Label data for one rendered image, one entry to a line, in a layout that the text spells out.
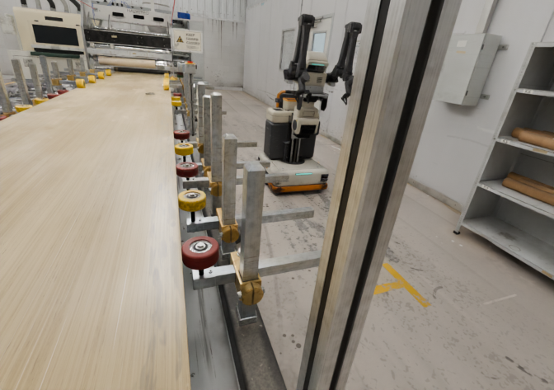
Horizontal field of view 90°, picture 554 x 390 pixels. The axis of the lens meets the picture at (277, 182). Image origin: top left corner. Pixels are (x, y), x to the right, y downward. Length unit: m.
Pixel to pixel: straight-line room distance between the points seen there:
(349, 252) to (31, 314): 0.51
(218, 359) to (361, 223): 0.65
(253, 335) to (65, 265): 0.42
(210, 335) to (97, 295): 0.35
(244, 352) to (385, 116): 0.62
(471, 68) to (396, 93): 3.01
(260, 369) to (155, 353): 0.28
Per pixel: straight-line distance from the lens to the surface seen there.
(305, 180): 2.89
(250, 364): 0.71
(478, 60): 3.21
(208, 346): 0.83
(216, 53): 11.71
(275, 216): 0.95
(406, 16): 0.19
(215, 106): 0.99
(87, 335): 0.55
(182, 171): 1.06
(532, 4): 3.35
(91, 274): 0.65
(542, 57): 2.89
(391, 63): 0.19
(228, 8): 11.91
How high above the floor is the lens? 1.30
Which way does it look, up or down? 24 degrees down
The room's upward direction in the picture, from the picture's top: 5 degrees clockwise
